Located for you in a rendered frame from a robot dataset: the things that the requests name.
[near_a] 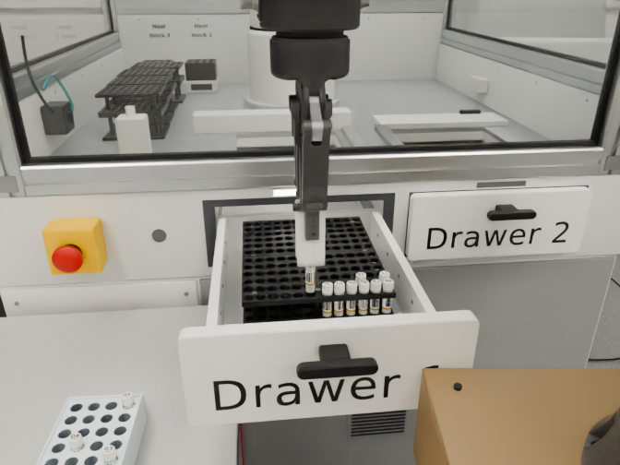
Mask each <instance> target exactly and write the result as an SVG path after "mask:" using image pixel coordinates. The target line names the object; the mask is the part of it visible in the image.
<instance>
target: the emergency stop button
mask: <svg viewBox="0 0 620 465"><path fill-rule="evenodd" d="M52 262H53V264H54V266H55V267H56V268H57V269H58V270H60V271H62V272H64V273H73V272H76V271H78V270H79V269H80V268H81V266H82V264H83V256H82V254H81V252H80V251H79V250H78V249H76V248H75V247H74V246H70V245H63V246H60V247H58V248H57V249H56V250H55V251H54V253H53V255H52Z"/></svg>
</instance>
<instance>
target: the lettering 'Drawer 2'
mask: <svg viewBox="0 0 620 465"><path fill-rule="evenodd" d="M559 224H565V226H566V228H565V229H564V230H563V231H562V232H561V233H560V234H559V235H558V236H556V237H555V238H554V240H553V241H552V243H565V242H566V240H557V239H558V238H559V237H560V236H561V235H563V234H564V233H565V232H566V231H567V230H568V226H569V225H568V223H567V222H565V221H560V222H558V223H557V224H556V225H555V226H557V225H559ZM541 229H542V228H537V229H535V230H534V229H531V237H530V241H529V244H531V243H532V238H533V235H534V233H535V232H536V231H540V230H541ZM432 231H441V232H442V233H443V234H444V239H443V242H442V244H440V245H438V246H430V243H431V235H432ZM518 231H521V232H522V235H514V233H515V232H518ZM506 232H507V230H504V232H503V234H502V237H501V239H500V241H499V237H498V230H496V231H494V233H493V235H492V238H491V240H490V242H489V236H488V231H485V237H486V244H487V246H490V245H491V243H492V241H493V239H494V237H495V235H496V243H497V245H501V244H502V241H503V239H504V237H505V235H506ZM469 233H475V234H476V237H469V238H467V239H466V240H465V242H464V245H465V246H466V247H473V246H478V242H479V234H478V233H477V232H476V231H471V232H467V234H469ZM458 234H463V232H457V233H455V232H454V233H453V235H452V243H451V248H454V243H455V238H456V236H457V235H458ZM519 237H525V231H524V230H522V229H516V230H515V231H513V232H512V233H511V234H510V237H509V241H510V243H512V244H514V245H518V244H523V242H524V241H523V242H520V243H514V242H513V238H519ZM470 239H476V241H475V243H474V244H472V245H468V244H467V242H468V241H469V240H470ZM446 240H447V232H446V231H445V230H444V229H441V228H429V231H428V240H427V249H436V248H439V247H441V246H443V245H444V244H445V243H446Z"/></svg>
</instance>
